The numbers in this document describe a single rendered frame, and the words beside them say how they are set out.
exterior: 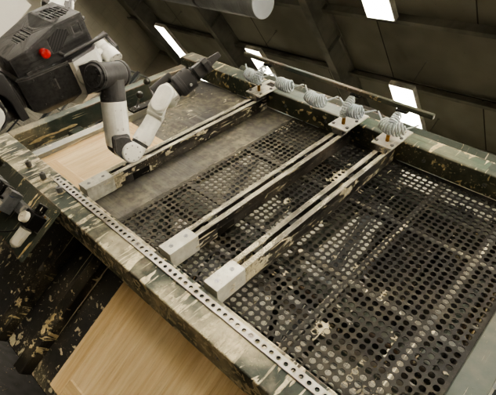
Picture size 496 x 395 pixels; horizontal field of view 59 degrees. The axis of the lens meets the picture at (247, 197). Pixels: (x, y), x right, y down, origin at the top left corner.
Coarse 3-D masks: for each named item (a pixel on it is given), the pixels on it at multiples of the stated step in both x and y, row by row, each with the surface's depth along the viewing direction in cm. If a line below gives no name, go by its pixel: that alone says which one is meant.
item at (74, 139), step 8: (184, 96) 249; (128, 112) 230; (136, 112) 230; (144, 112) 234; (88, 128) 218; (96, 128) 218; (72, 136) 212; (80, 136) 212; (88, 136) 215; (56, 144) 207; (64, 144) 207; (72, 144) 210; (32, 152) 202; (40, 152) 202; (48, 152) 203
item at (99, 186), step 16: (256, 80) 224; (256, 96) 228; (224, 112) 221; (240, 112) 223; (256, 112) 233; (192, 128) 210; (208, 128) 211; (224, 128) 219; (160, 144) 199; (176, 144) 200; (192, 144) 207; (144, 160) 190; (160, 160) 196; (96, 176) 180; (112, 176) 181; (128, 176) 187; (96, 192) 178
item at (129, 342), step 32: (128, 288) 171; (96, 320) 170; (128, 320) 165; (160, 320) 160; (96, 352) 165; (128, 352) 160; (160, 352) 155; (192, 352) 150; (64, 384) 164; (96, 384) 159; (128, 384) 154; (160, 384) 150; (192, 384) 145; (224, 384) 141
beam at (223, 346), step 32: (0, 160) 200; (32, 160) 195; (64, 192) 176; (64, 224) 173; (96, 224) 161; (96, 256) 162; (128, 256) 148; (160, 256) 148; (160, 288) 137; (192, 320) 128; (224, 352) 120; (256, 352) 119; (256, 384) 113; (288, 384) 112; (320, 384) 112
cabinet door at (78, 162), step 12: (132, 132) 218; (84, 144) 210; (96, 144) 210; (156, 144) 209; (48, 156) 203; (60, 156) 203; (72, 156) 203; (84, 156) 203; (96, 156) 203; (108, 156) 202; (60, 168) 195; (72, 168) 196; (84, 168) 195; (96, 168) 195; (108, 168) 195; (72, 180) 188; (84, 180) 188
